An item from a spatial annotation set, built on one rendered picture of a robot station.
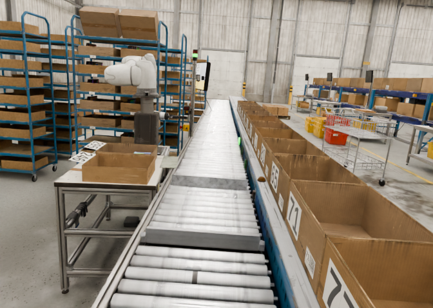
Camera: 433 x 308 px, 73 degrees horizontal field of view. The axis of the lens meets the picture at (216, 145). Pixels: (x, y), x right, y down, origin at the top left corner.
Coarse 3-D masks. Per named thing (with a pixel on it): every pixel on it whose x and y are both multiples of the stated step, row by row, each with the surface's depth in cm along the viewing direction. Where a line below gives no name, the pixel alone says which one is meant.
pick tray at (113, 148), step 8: (112, 144) 227; (120, 144) 227; (128, 144) 228; (136, 144) 228; (144, 144) 228; (96, 152) 200; (104, 152) 200; (112, 152) 200; (120, 152) 229; (128, 152) 229; (152, 152) 207
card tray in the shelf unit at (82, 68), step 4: (80, 64) 329; (84, 64) 328; (88, 64) 328; (80, 68) 330; (84, 68) 329; (88, 68) 329; (92, 68) 329; (96, 68) 328; (100, 68) 328; (104, 68) 328; (80, 72) 331; (84, 72) 330; (88, 72) 330; (92, 72) 330; (96, 72) 330; (100, 72) 329
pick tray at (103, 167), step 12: (96, 156) 192; (108, 156) 197; (120, 156) 197; (132, 156) 197; (144, 156) 198; (84, 168) 169; (96, 168) 170; (108, 168) 170; (120, 168) 170; (132, 168) 170; (144, 168) 200; (84, 180) 171; (96, 180) 171; (108, 180) 172; (120, 180) 172; (132, 180) 172; (144, 180) 173
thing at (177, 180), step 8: (176, 176) 177; (184, 176) 177; (192, 176) 176; (176, 184) 178; (184, 184) 178; (192, 184) 178; (200, 184) 178; (208, 184) 177; (216, 184) 177; (224, 184) 177; (232, 184) 177; (240, 184) 177
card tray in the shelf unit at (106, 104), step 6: (84, 102) 338; (90, 102) 338; (96, 102) 337; (102, 102) 337; (108, 102) 337; (114, 102) 339; (90, 108) 340; (96, 108) 339; (102, 108) 339; (108, 108) 338; (114, 108) 340
